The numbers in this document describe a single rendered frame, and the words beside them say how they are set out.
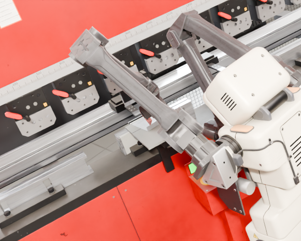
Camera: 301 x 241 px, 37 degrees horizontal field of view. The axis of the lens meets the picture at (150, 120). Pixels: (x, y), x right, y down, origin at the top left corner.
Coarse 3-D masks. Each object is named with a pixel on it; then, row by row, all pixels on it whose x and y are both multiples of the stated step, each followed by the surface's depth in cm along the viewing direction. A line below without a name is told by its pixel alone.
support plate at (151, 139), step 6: (126, 126) 202; (132, 126) 200; (156, 126) 193; (132, 132) 195; (138, 132) 193; (144, 132) 191; (150, 132) 190; (156, 132) 188; (138, 138) 189; (144, 138) 187; (150, 138) 185; (156, 138) 184; (162, 138) 182; (144, 144) 183; (150, 144) 181; (156, 144) 180
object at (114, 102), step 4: (116, 96) 226; (120, 96) 225; (112, 100) 223; (116, 100) 222; (120, 100) 220; (112, 104) 222; (116, 104) 219; (120, 104) 219; (132, 104) 222; (112, 108) 225; (116, 108) 219; (120, 108) 220; (124, 108) 221; (128, 108) 217; (132, 108) 215; (136, 108) 214; (132, 112) 211; (136, 112) 210; (136, 116) 208
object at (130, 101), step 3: (120, 93) 197; (123, 93) 197; (123, 96) 198; (126, 96) 198; (123, 99) 198; (126, 99) 199; (129, 99) 199; (132, 99) 201; (123, 102) 200; (126, 102) 200; (129, 102) 201; (132, 102) 201; (126, 105) 201
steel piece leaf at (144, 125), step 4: (144, 120) 201; (152, 120) 198; (156, 120) 193; (140, 124) 199; (144, 124) 197; (148, 124) 196; (152, 124) 192; (156, 124) 193; (140, 128) 196; (144, 128) 194; (148, 128) 191; (152, 128) 192
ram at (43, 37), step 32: (32, 0) 167; (64, 0) 172; (96, 0) 177; (128, 0) 182; (160, 0) 188; (192, 0) 194; (224, 0) 200; (0, 32) 166; (32, 32) 170; (64, 32) 175; (0, 64) 169; (32, 64) 174
